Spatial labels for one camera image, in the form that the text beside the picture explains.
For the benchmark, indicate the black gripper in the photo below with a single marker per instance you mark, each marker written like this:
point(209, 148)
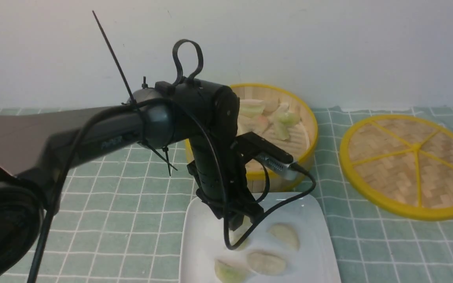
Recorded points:
point(222, 181)

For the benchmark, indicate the green dumpling slim steamer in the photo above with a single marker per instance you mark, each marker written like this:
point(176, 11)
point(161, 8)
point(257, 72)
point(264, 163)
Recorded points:
point(280, 130)

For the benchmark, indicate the green dumpling on plate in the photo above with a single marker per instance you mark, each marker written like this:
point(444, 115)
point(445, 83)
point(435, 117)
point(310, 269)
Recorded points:
point(235, 236)

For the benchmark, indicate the white dumpling upper right plate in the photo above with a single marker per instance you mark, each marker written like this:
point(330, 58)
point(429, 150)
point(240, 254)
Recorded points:
point(286, 234)

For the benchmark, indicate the white dumpling plate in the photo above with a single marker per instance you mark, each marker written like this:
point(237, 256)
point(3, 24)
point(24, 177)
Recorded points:
point(286, 234)
point(266, 263)

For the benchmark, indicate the white dumpling centre plate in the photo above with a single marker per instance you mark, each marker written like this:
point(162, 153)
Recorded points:
point(266, 263)

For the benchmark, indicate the green dumpling plate bottom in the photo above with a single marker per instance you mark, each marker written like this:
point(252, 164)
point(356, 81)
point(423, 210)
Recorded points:
point(228, 271)

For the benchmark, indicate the white square plate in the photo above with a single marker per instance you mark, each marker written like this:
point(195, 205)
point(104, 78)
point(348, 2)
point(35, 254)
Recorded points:
point(314, 262)

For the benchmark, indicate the pink dumpling centre steamer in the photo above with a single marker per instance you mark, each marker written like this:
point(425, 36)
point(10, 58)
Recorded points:
point(258, 124)

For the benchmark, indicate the pale green dumpling top steamer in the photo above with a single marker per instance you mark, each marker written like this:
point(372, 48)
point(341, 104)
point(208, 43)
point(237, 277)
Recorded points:
point(251, 108)

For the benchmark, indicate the black zip tie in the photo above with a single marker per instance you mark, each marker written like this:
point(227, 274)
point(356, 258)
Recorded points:
point(132, 101)

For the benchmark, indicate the yellow rimmed bamboo steamer basket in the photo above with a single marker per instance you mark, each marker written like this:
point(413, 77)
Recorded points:
point(302, 141)

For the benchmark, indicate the green dumpling right steamer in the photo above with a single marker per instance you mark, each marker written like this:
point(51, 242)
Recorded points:
point(288, 118)

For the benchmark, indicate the green checkered tablecloth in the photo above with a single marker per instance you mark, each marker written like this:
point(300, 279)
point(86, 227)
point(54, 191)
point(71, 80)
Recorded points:
point(122, 217)

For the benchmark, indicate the yellow rimmed bamboo steamer lid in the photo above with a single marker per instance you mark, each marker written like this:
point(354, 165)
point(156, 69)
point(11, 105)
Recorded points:
point(401, 163)

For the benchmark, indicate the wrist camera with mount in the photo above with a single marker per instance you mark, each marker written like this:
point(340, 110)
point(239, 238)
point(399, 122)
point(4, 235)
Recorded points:
point(254, 147)

